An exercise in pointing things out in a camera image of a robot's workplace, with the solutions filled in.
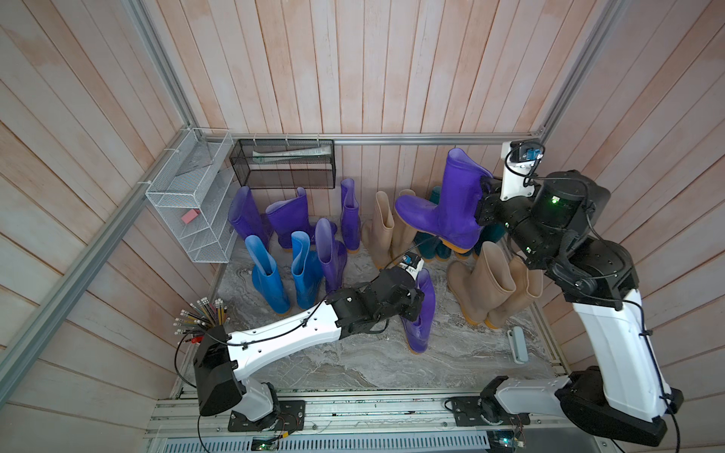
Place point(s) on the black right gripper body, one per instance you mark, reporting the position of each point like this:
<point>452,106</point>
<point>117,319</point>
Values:
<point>519,225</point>

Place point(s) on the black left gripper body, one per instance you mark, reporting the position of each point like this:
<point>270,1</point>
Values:
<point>408,307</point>

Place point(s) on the lilac purple boot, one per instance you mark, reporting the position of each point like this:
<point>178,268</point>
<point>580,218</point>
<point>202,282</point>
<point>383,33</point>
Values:
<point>332,255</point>
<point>453,219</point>

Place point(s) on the large blue boot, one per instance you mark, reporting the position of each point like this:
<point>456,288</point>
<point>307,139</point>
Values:
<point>306,270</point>

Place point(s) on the small blue boot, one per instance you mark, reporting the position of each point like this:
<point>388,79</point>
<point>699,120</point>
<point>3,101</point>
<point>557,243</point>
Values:
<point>265,276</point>

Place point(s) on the large purple boot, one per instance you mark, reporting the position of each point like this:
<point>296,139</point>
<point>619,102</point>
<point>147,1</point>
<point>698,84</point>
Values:
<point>417,332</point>

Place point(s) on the large beige boot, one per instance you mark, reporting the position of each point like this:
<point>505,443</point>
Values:
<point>529,285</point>

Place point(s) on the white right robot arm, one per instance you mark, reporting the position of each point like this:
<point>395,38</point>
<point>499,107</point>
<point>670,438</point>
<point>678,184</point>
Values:
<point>624,396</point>

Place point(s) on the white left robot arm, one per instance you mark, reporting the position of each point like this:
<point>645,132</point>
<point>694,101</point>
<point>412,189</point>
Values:
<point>226,361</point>

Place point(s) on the grey white remote right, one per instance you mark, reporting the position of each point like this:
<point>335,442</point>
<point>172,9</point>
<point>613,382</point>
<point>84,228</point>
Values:
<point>518,345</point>

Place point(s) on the vented grille strip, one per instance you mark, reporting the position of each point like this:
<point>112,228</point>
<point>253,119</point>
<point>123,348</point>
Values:
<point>441,441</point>

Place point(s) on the pencil bundle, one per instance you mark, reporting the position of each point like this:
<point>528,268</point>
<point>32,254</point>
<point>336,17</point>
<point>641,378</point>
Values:
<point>201,316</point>

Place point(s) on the pink eraser block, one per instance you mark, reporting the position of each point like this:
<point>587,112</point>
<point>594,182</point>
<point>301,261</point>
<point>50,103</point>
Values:
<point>189,216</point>

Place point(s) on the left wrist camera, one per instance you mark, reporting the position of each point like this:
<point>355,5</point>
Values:
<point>412,263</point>

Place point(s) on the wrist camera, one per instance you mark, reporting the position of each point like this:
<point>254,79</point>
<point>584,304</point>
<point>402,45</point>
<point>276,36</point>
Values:
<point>412,263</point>
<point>520,160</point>

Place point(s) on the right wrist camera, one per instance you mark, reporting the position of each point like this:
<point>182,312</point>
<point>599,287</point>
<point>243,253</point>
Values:
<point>520,160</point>

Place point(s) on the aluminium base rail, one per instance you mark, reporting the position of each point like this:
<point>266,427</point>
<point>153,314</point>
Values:
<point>327,412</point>

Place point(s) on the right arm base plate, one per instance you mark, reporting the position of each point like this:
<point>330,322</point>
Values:
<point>475,411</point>

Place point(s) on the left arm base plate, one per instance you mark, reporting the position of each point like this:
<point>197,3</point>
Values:
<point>287,416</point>

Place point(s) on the black mesh wall basket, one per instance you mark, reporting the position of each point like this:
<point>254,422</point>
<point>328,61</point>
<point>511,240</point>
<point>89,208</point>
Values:
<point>281,164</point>

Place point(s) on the white wire wall shelf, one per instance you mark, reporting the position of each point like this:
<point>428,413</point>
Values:
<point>194,175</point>

